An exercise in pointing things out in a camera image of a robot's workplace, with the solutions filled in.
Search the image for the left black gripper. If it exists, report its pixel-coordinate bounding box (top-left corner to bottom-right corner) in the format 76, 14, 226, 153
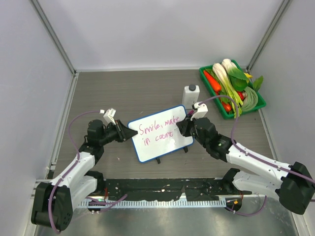
99, 119, 136, 146

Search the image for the blue framed whiteboard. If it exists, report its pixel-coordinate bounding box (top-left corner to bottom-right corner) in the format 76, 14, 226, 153
127, 105, 194, 163

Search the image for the white plastic bottle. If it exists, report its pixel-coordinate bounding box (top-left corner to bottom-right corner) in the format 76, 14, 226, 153
182, 84, 200, 109

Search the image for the red chili toy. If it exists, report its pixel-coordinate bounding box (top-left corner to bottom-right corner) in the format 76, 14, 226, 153
221, 102, 232, 113

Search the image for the orange toy carrot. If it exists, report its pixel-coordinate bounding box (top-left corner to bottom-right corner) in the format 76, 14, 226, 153
203, 70, 221, 92

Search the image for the green celery toy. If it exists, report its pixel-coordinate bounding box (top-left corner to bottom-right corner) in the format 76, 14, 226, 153
221, 83, 243, 117

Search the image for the bok choy toy front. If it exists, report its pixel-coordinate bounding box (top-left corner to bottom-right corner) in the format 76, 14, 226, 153
212, 63, 235, 93

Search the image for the bok choy toy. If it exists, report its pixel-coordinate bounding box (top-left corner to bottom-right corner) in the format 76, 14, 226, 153
221, 59, 248, 80
212, 63, 235, 93

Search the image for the bok choy toy rear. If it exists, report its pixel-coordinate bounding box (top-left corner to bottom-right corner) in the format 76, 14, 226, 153
221, 59, 248, 80

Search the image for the green plastic tray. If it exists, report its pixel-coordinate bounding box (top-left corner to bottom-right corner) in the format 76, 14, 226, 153
199, 60, 266, 119

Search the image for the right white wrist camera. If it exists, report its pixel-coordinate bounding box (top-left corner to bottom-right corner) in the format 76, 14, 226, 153
190, 102, 208, 121

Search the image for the whiteboard wire stand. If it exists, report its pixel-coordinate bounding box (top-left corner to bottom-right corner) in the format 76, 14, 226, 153
155, 146, 189, 164

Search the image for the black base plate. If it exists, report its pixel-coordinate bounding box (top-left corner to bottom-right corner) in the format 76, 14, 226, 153
93, 178, 251, 202

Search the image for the white slotted cable duct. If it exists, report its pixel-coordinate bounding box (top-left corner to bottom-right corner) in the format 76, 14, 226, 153
80, 198, 227, 209

